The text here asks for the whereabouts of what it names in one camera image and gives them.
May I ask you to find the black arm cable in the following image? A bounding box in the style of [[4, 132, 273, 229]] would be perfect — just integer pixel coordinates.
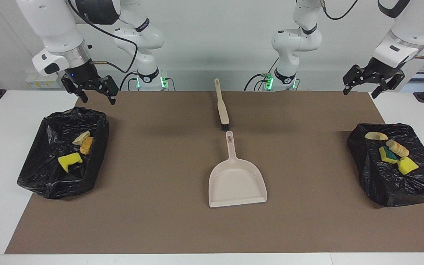
[[68, 0, 139, 74], [320, 0, 424, 60]]

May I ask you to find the black base cable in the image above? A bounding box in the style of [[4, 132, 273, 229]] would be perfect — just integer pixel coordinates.
[[119, 72, 141, 91], [244, 72, 271, 91]]

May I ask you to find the beige plastic dustpan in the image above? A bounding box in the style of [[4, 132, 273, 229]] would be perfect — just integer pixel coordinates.
[[208, 131, 268, 208]]

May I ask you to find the yellow sponge with notched edge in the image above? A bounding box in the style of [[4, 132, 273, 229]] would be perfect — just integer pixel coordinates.
[[58, 152, 83, 173]]

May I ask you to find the bin lined with black bag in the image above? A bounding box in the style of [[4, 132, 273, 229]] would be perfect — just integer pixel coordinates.
[[17, 107, 110, 200], [347, 123, 424, 207]]

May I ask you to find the beige brush with black bristles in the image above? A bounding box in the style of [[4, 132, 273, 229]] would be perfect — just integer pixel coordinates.
[[214, 78, 231, 131]]

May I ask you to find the brown table mat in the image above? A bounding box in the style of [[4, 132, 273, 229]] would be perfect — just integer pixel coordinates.
[[5, 91, 424, 254]]

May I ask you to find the white wall socket box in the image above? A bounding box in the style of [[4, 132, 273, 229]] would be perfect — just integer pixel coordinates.
[[25, 71, 66, 89]]

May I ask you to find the small yellow sponge wedge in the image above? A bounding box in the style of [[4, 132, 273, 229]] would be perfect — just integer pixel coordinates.
[[378, 146, 400, 164]]

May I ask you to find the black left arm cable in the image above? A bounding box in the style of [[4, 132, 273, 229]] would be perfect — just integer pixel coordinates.
[[320, 0, 424, 60]]

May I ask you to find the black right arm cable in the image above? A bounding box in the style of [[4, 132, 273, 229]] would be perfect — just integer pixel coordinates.
[[68, 0, 139, 74]]

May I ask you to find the tan peanut-shaped bread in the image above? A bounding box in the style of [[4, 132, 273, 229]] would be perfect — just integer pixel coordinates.
[[80, 137, 94, 155]]

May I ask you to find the yellow five-sided sponge chunk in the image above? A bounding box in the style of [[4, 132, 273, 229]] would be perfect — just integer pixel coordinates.
[[397, 157, 419, 175]]

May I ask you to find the orange striped toy croissant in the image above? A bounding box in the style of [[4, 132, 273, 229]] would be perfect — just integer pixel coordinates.
[[72, 131, 91, 145]]

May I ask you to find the black left base cable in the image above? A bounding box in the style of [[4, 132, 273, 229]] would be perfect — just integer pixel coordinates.
[[244, 72, 271, 91]]

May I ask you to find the pale-tipped striped toy croissant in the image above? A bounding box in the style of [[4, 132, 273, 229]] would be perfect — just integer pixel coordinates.
[[386, 139, 410, 158]]

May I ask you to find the black right base cable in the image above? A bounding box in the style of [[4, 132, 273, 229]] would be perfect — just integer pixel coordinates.
[[119, 72, 141, 91]]

